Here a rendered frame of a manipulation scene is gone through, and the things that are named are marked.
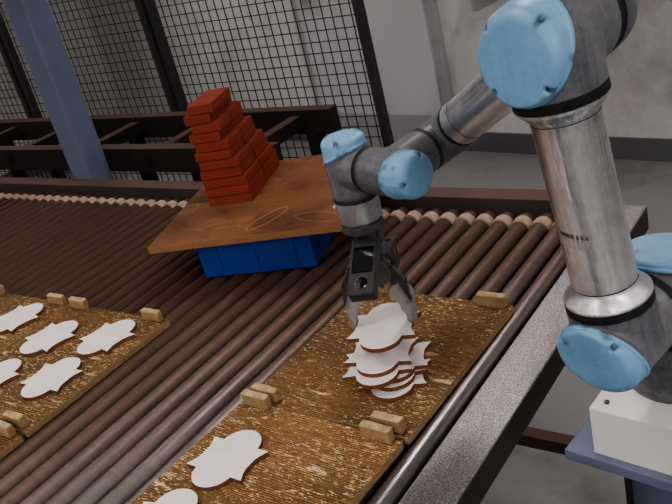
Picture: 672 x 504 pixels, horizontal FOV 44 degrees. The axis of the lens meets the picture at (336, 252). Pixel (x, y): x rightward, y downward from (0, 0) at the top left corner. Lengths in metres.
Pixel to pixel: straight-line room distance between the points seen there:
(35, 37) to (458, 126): 2.02
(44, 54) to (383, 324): 1.91
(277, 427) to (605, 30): 0.85
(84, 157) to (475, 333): 1.92
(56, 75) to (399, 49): 2.60
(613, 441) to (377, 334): 0.42
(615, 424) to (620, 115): 3.41
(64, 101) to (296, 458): 1.99
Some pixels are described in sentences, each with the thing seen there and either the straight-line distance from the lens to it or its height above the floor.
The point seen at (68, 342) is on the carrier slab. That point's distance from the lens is 2.03.
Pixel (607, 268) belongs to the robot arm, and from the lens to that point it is 1.10.
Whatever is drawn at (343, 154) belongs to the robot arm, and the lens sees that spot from 1.33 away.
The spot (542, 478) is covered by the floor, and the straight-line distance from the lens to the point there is 2.66.
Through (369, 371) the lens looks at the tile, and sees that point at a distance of 1.46.
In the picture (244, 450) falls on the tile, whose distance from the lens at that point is 1.44.
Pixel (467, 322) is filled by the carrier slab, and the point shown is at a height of 0.94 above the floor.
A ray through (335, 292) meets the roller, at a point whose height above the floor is 0.91.
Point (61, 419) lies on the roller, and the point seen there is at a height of 0.92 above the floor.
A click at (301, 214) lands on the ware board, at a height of 1.04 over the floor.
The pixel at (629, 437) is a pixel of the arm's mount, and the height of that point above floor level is 0.92.
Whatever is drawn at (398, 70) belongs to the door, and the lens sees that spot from 5.24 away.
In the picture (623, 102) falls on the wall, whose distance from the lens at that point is 4.61.
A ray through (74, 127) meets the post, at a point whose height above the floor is 1.14.
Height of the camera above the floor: 1.79
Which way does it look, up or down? 25 degrees down
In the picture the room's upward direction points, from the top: 15 degrees counter-clockwise
